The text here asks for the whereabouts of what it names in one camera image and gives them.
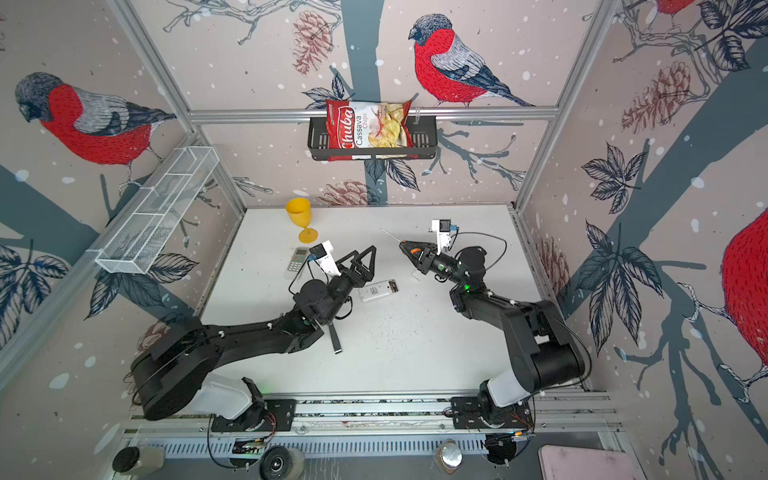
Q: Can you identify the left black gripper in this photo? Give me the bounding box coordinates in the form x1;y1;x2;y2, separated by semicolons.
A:
321;247;373;326

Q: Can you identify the orange black screwdriver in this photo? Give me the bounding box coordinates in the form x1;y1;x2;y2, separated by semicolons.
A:
381;228;424;255

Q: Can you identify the white remote control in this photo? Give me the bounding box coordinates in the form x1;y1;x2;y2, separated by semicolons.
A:
359;279;399;302

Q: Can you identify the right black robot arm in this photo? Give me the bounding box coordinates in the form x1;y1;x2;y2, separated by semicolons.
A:
399;241;587;425

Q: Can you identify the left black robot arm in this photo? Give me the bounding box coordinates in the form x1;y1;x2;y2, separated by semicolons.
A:
131;245;377;421

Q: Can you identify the grey small remote control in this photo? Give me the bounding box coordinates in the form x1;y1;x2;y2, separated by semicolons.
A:
287;247;309;273

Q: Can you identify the yellow plastic goblet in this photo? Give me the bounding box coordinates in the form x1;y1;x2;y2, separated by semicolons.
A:
285;198;318;244

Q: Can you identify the red cassava chips bag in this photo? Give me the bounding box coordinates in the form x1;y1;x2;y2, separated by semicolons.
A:
326;100;413;150

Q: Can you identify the silver topped jar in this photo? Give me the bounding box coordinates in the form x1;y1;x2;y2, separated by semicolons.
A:
435;439;464;475

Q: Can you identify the grey cylinder can left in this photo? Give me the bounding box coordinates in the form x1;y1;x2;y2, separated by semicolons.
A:
112;446;165;476

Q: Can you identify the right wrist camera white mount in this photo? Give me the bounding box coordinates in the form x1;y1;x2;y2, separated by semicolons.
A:
430;219;459;253

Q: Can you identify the black wall basket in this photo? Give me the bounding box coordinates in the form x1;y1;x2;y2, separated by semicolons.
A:
307;116;438;161

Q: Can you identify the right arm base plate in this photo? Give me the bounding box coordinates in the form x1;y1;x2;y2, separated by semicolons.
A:
443;395;534;430

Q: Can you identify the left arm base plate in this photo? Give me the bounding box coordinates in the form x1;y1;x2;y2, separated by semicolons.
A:
211;399;297;433

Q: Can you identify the white wire wall basket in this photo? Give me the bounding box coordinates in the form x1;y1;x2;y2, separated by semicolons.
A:
95;146;219;274

